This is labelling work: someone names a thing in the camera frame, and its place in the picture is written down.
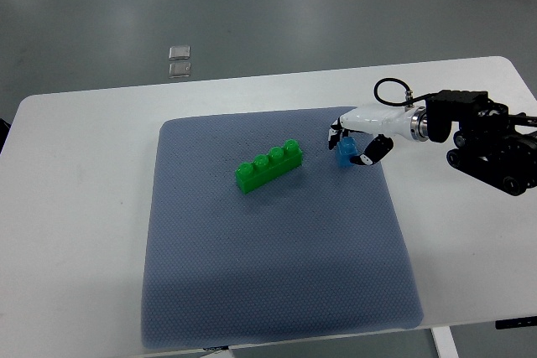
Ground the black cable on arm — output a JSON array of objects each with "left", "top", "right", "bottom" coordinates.
[{"left": 373, "top": 77, "right": 437, "bottom": 110}]

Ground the black table control panel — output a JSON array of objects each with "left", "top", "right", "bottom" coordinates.
[{"left": 495, "top": 316, "right": 537, "bottom": 330}]

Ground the white table leg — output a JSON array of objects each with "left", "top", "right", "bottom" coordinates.
[{"left": 430, "top": 326, "right": 459, "bottom": 358}]

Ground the blue toy block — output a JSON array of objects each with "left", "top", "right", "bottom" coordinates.
[{"left": 335, "top": 137, "right": 357, "bottom": 168}]

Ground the black object at left edge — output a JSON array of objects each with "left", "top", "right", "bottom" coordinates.
[{"left": 0, "top": 118, "right": 11, "bottom": 152}]

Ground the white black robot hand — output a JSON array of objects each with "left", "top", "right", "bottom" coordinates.
[{"left": 328, "top": 105, "right": 429, "bottom": 166}]

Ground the green four-stud toy block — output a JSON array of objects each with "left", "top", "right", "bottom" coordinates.
[{"left": 235, "top": 139, "right": 303, "bottom": 194}]

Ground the blue-grey mesh mat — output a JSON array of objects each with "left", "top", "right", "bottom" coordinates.
[{"left": 142, "top": 107, "right": 423, "bottom": 349}]

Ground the upper metal floor plate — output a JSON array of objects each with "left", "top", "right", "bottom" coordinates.
[{"left": 169, "top": 44, "right": 190, "bottom": 60}]

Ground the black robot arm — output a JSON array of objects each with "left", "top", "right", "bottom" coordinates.
[{"left": 425, "top": 90, "right": 536, "bottom": 196}]

